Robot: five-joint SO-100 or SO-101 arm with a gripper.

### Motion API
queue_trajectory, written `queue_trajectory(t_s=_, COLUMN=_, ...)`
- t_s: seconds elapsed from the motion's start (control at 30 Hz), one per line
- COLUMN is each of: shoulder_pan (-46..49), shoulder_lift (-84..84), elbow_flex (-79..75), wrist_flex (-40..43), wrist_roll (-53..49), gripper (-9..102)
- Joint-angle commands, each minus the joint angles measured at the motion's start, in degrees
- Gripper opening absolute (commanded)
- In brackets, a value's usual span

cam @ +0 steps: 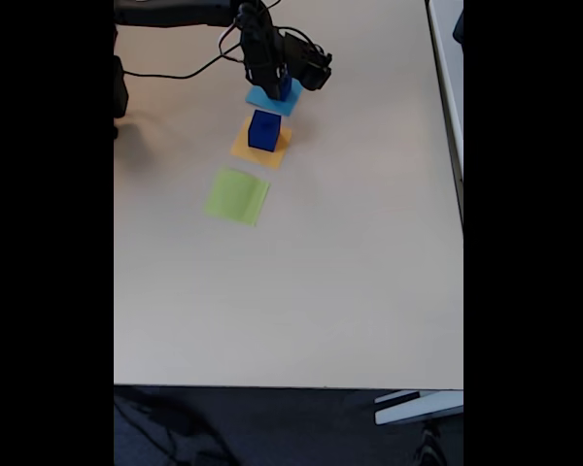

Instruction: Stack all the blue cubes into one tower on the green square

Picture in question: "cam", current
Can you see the large blue cube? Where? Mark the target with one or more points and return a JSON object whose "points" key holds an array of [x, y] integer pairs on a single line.
{"points": [[262, 142]]}

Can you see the dark object on side table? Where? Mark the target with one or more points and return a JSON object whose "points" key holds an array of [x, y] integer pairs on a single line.
{"points": [[459, 26]]}

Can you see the medium blue cube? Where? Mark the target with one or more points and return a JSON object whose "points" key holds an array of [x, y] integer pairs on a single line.
{"points": [[287, 93]]}

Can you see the orange paper square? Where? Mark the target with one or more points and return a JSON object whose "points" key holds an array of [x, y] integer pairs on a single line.
{"points": [[269, 159]]}

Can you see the black camera box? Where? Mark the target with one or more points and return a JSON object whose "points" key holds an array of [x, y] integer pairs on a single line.
{"points": [[308, 65]]}

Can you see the white table foot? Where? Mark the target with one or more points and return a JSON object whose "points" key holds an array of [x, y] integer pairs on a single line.
{"points": [[418, 408]]}

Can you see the white side table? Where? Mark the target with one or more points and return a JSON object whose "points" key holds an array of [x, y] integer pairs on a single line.
{"points": [[449, 73]]}

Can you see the blue paper square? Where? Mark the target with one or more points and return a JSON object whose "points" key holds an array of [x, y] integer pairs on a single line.
{"points": [[257, 99]]}

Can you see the green paper square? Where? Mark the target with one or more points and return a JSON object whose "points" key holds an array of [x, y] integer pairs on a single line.
{"points": [[235, 196]]}

